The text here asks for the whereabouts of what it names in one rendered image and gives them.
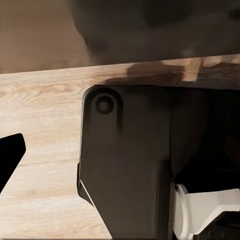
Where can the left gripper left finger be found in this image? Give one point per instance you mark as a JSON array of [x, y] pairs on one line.
[[12, 149]]

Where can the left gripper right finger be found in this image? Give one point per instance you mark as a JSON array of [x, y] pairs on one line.
[[232, 149]]

